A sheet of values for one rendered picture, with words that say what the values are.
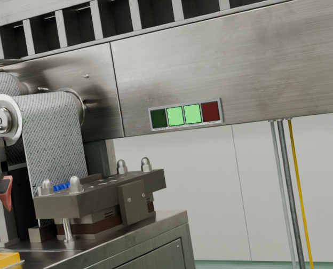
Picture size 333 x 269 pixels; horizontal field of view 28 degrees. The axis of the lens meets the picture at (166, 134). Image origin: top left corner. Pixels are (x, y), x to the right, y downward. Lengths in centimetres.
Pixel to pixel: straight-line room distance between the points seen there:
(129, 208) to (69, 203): 20
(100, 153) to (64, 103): 23
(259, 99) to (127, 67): 45
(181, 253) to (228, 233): 271
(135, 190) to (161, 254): 20
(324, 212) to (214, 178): 81
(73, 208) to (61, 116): 36
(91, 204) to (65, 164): 26
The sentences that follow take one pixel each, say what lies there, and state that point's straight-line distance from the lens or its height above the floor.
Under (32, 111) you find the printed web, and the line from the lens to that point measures 194.
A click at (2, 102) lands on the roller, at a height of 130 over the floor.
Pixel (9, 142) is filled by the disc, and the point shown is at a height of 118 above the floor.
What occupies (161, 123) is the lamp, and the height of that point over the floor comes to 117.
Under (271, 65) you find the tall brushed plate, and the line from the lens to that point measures 180.
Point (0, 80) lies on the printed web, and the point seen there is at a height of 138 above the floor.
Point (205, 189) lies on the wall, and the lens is 474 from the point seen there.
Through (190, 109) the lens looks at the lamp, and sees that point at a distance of 192.
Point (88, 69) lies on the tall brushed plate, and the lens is 215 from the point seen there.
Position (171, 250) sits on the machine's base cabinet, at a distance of 198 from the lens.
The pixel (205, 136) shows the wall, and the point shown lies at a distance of 466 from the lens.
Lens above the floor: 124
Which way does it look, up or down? 3 degrees down
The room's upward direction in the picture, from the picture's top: 9 degrees counter-clockwise
